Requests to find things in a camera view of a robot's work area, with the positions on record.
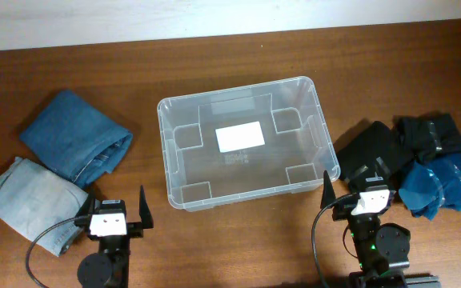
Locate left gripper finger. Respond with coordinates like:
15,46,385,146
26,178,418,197
78,192,96,216
139,186,154,230

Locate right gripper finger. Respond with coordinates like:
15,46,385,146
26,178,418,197
320,170,336,209
375,156,393,179

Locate light blue jeans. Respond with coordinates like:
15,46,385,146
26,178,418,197
0,157,88,241

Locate black taped garment bundle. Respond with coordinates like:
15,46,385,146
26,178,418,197
395,114,461,164

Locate teal blue taped garment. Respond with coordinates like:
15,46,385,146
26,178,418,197
399,153,461,221

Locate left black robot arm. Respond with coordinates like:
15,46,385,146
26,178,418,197
74,188,154,288

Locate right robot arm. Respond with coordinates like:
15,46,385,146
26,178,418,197
311,172,442,288

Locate dark blue folded jeans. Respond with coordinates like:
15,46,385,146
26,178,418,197
19,90,133,188

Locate white label in bin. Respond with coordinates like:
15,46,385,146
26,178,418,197
215,122,266,153

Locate clear plastic storage bin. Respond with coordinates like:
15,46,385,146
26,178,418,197
157,76,341,212

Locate left black camera cable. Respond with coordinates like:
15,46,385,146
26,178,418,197
25,214,92,288

